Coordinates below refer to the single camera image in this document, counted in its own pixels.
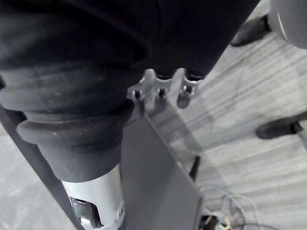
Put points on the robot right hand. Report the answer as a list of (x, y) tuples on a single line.
[(100, 60)]

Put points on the dark grey table panel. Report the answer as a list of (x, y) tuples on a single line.
[(153, 172)]

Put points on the robot dark foot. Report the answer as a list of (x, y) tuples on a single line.
[(251, 32), (275, 128)]

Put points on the robot silver leg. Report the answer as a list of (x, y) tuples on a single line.
[(291, 21)]

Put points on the yellow black plug cluster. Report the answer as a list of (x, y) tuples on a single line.
[(216, 221)]

